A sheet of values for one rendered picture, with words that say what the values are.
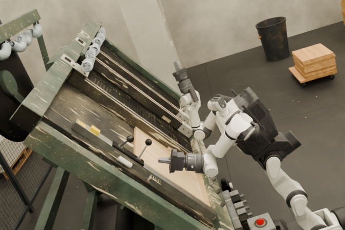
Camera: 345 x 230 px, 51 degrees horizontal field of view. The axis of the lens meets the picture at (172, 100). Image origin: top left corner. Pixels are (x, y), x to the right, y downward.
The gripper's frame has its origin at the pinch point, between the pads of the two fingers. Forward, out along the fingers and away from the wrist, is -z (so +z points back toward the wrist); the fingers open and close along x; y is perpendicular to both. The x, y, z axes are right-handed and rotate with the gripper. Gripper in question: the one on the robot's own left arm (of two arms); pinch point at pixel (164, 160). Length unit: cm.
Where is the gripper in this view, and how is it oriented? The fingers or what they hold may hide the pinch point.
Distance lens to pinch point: 181.3
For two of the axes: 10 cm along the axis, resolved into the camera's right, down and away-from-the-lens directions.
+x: -1.2, 9.3, 3.5
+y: -0.9, -3.6, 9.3
